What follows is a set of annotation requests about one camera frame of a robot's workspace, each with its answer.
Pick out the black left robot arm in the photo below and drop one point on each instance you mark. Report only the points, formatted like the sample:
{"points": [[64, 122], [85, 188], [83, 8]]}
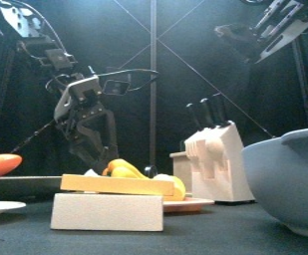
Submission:
{"points": [[18, 23]]}

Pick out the orange toy carrot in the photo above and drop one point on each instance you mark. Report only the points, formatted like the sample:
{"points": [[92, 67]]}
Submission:
{"points": [[4, 164]]}

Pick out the yellow toy banana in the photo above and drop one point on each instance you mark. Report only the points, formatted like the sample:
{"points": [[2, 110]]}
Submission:
{"points": [[123, 169]]}

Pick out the yellow wooden board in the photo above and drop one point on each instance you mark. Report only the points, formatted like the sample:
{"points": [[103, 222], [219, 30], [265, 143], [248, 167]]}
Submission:
{"points": [[116, 185]]}

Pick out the small black round knob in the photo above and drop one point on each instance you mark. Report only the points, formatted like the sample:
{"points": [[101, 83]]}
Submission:
{"points": [[151, 171]]}

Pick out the small beige box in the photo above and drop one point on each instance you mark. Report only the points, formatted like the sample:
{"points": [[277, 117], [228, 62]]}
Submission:
{"points": [[180, 169]]}

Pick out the white rectangular box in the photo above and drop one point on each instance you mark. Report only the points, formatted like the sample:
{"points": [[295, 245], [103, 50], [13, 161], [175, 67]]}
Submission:
{"points": [[108, 212]]}

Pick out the yellow toy food piece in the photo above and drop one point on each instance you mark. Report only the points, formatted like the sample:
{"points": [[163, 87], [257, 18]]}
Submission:
{"points": [[179, 189]]}

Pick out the pink plate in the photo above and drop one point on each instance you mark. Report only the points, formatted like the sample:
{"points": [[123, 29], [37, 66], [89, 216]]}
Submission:
{"points": [[190, 204]]}

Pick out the white toy knife block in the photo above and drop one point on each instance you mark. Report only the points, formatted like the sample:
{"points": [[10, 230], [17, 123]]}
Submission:
{"points": [[223, 166]]}

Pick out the large blue-grey bowl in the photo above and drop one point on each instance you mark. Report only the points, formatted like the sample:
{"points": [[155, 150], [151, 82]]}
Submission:
{"points": [[290, 186]]}

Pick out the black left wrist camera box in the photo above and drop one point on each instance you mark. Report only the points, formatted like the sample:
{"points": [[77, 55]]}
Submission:
{"points": [[116, 87]]}

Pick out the vertical metal frame pole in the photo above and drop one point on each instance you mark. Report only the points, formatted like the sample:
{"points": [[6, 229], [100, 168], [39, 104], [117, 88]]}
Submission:
{"points": [[154, 83]]}

